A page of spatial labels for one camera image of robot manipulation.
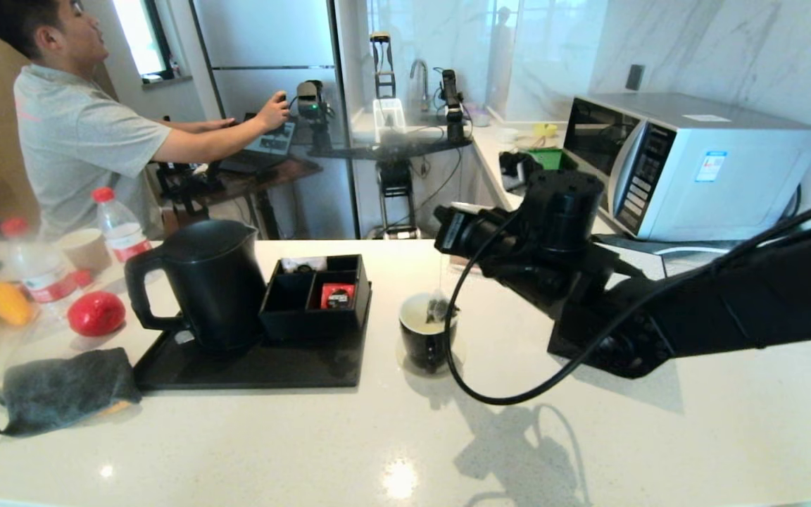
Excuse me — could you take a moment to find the tea bag with string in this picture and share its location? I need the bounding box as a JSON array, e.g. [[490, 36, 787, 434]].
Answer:
[[423, 252, 454, 326]]

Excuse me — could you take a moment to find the silver microwave oven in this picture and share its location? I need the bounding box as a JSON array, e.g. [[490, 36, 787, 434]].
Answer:
[[564, 92, 811, 242]]

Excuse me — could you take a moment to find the black compartment organizer box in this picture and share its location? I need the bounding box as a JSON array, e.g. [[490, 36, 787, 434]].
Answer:
[[259, 253, 372, 346]]

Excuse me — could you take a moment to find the black serving tray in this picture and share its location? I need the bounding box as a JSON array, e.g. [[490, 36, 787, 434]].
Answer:
[[134, 282, 372, 392]]

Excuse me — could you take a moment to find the window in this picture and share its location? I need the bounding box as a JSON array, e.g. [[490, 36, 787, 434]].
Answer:
[[111, 0, 175, 84]]

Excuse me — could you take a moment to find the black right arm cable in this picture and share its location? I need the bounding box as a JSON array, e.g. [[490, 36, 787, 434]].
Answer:
[[444, 189, 811, 407]]

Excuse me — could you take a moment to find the open laptop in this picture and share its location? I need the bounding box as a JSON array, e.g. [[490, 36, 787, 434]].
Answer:
[[219, 113, 299, 175]]

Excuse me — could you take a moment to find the wooden desk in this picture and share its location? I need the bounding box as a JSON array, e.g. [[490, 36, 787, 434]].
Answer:
[[159, 155, 323, 240]]

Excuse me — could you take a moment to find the red round toy fruit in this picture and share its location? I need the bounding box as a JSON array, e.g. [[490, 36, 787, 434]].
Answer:
[[68, 291, 128, 337]]

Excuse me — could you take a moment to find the paper cup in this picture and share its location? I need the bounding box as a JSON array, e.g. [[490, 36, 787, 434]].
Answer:
[[56, 227, 114, 276]]

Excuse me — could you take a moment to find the dark grey cloth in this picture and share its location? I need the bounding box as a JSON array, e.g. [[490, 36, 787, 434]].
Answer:
[[592, 232, 737, 254]]

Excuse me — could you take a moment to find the black tissue box white top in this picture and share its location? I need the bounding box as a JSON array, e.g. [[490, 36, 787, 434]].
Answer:
[[548, 250, 719, 378]]

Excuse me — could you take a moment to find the red sachet packet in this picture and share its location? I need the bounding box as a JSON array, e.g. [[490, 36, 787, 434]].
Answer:
[[319, 283, 355, 311]]

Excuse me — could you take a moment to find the green tray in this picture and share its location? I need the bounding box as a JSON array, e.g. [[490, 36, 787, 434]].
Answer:
[[527, 148, 579, 171]]

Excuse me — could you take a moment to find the black electric kettle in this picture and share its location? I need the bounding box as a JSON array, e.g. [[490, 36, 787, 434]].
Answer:
[[124, 220, 269, 354]]

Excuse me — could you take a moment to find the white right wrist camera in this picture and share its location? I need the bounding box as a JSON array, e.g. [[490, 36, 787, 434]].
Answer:
[[498, 150, 544, 193]]

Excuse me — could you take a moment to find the black mug white inside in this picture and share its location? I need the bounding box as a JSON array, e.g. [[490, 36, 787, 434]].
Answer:
[[398, 292, 459, 373]]

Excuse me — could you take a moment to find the black camera rig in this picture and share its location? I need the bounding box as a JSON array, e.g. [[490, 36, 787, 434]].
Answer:
[[156, 158, 227, 206]]

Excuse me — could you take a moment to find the black background robot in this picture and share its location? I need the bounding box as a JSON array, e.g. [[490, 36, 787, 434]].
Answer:
[[289, 30, 489, 240]]

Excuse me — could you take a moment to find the black power cable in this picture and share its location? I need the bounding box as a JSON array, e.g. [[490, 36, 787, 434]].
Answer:
[[782, 182, 804, 223]]

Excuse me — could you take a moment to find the grey refrigerator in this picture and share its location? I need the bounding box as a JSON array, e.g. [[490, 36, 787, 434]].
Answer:
[[191, 0, 358, 240]]

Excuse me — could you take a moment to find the silver foil sachet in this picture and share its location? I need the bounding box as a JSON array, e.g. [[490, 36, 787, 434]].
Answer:
[[280, 257, 327, 275]]

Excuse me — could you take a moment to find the orange fruit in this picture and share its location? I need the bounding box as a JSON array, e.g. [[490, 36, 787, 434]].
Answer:
[[0, 282, 33, 327]]

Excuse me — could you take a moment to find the red label water bottle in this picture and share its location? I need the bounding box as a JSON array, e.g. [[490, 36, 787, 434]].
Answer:
[[1, 217, 94, 305], [92, 187, 155, 263]]

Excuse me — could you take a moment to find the person in grey shirt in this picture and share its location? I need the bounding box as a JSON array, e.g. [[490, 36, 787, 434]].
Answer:
[[0, 0, 292, 240]]

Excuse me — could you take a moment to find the grey orange microfiber cloth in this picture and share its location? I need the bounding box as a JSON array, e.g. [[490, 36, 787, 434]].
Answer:
[[0, 347, 144, 437]]

